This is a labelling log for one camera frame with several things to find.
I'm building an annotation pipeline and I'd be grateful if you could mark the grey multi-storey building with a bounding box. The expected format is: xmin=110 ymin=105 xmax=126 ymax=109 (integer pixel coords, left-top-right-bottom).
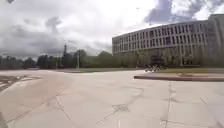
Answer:
xmin=111 ymin=13 xmax=224 ymax=67

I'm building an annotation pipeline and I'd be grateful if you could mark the row of dark trees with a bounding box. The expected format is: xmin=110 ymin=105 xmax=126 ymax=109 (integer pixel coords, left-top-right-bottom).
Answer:
xmin=0 ymin=49 xmax=134 ymax=70

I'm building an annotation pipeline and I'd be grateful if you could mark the pale concrete slab plaza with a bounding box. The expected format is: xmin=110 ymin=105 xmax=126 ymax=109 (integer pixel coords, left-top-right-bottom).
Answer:
xmin=0 ymin=69 xmax=224 ymax=128

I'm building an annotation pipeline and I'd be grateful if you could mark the grass strip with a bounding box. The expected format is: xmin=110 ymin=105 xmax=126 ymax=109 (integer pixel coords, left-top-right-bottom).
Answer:
xmin=68 ymin=67 xmax=224 ymax=74

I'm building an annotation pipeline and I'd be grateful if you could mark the dark low kerb wall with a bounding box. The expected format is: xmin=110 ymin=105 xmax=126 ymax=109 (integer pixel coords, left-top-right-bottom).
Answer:
xmin=133 ymin=74 xmax=224 ymax=83

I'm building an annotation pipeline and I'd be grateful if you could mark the tall thin tower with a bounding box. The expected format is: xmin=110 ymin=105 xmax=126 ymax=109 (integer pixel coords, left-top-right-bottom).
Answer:
xmin=62 ymin=42 xmax=68 ymax=58

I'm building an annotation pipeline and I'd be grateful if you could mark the group of parked bicycles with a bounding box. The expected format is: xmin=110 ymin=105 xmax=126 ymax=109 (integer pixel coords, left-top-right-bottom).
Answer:
xmin=143 ymin=63 xmax=163 ymax=74

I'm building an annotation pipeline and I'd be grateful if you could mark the pole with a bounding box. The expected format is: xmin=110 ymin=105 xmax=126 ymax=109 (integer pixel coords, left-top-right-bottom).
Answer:
xmin=76 ymin=51 xmax=81 ymax=70

